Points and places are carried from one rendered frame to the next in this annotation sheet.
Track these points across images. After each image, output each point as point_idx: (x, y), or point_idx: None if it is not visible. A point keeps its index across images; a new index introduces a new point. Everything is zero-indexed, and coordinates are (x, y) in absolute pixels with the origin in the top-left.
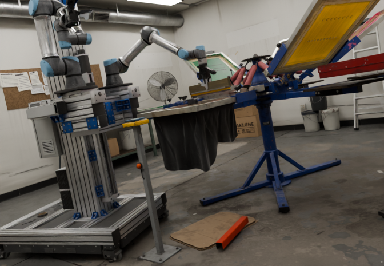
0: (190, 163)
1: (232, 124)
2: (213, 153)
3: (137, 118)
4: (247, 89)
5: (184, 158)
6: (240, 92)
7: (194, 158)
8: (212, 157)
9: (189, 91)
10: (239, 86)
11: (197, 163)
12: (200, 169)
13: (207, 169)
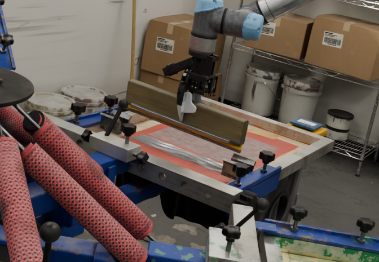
0: (211, 220)
1: (124, 180)
2: (167, 199)
3: (299, 119)
4: (78, 116)
5: (225, 214)
6: (103, 110)
7: (203, 205)
8: (168, 207)
9: (245, 134)
10: (105, 96)
11: (197, 213)
12: (192, 221)
13: (177, 212)
